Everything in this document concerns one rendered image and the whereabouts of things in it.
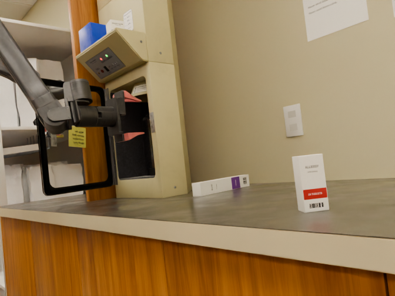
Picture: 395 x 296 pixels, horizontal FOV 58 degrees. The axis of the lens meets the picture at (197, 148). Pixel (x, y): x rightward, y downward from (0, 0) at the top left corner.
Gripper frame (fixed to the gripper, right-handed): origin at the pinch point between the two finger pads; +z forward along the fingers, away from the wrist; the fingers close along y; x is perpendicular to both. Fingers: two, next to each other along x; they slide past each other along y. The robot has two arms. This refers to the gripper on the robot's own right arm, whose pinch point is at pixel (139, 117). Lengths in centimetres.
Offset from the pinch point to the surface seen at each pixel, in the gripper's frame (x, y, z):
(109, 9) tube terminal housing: 32, 48, 12
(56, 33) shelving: 131, 76, 30
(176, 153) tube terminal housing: 9.0, -11.3, 19.6
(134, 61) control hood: 13.1, 21.7, 8.6
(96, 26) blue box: 28.2, 38.6, 3.4
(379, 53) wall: -49, 12, 55
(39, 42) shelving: 151, 75, 26
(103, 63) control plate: 28.2, 24.9, 5.1
